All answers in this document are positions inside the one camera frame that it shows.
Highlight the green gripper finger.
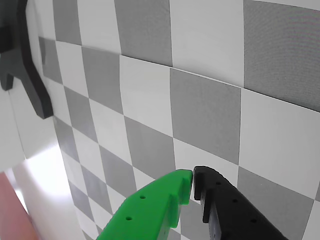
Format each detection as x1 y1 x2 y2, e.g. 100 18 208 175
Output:
96 169 194 240

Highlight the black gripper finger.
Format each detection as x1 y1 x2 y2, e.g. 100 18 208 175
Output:
192 165 289 240

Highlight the grey white checkerboard mat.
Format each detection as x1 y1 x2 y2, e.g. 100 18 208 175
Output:
38 0 320 240

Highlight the black camera stand foot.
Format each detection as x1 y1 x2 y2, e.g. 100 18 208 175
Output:
0 0 55 120

